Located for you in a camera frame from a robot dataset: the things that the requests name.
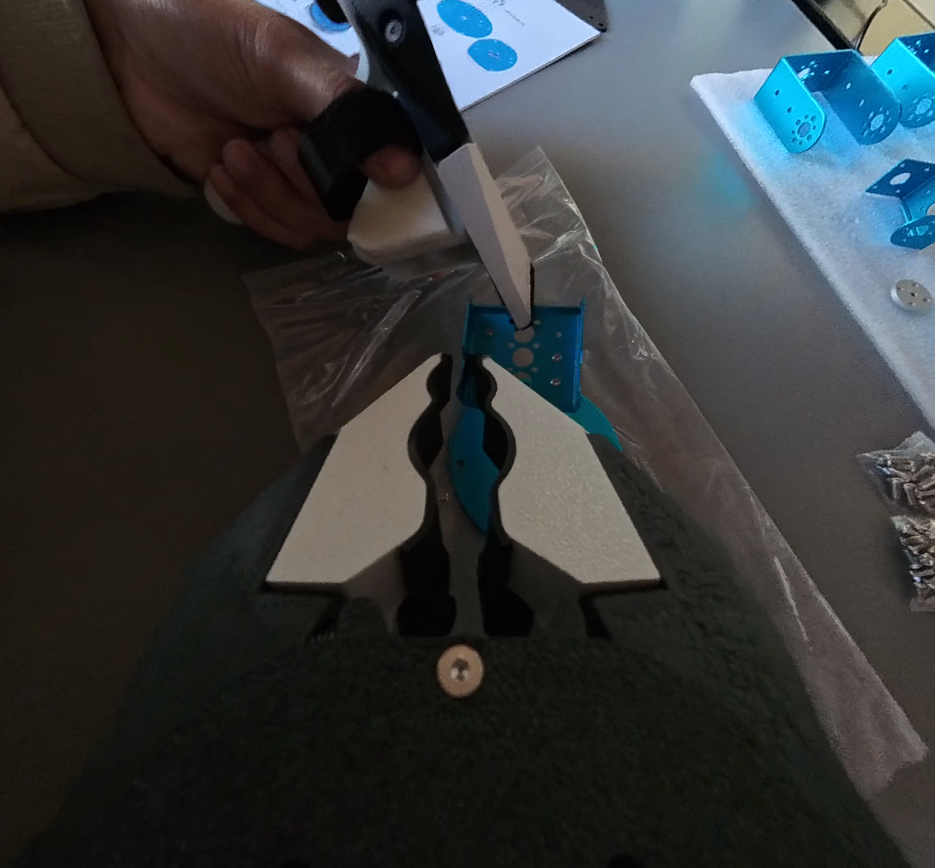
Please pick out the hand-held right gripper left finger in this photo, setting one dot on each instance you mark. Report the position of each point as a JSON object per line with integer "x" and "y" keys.
{"x": 343, "y": 517}

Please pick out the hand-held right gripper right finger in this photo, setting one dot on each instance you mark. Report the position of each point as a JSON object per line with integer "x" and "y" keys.
{"x": 577, "y": 517}

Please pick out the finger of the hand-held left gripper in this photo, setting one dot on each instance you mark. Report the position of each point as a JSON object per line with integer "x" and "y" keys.
{"x": 489, "y": 225}

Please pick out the blue round metal plate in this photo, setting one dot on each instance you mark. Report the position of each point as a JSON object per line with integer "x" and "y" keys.
{"x": 467, "y": 459}

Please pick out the blue U-shaped metal bracket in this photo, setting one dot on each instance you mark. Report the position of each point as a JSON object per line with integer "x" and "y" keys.
{"x": 555, "y": 349}

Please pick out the grey desk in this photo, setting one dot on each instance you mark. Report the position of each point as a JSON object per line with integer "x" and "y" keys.
{"x": 657, "y": 261}

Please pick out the person's left hand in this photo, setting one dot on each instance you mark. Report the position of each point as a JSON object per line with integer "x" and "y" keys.
{"x": 204, "y": 79}

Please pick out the white paper sheet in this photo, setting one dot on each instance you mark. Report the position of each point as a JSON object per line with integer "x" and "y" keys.
{"x": 533, "y": 28}

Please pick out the clear plastic bag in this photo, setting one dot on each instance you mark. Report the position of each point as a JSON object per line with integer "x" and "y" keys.
{"x": 657, "y": 408}

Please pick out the white foam tray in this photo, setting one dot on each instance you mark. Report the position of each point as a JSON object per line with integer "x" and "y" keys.
{"x": 803, "y": 188}

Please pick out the pile of clear screw bags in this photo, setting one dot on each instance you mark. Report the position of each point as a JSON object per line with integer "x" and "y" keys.
{"x": 906, "y": 517}

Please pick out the small silver round disc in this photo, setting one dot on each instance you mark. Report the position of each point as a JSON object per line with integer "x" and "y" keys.
{"x": 910, "y": 294}

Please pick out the blue rounded metal bracket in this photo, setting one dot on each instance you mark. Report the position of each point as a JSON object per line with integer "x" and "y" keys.
{"x": 818, "y": 86}
{"x": 913, "y": 71}

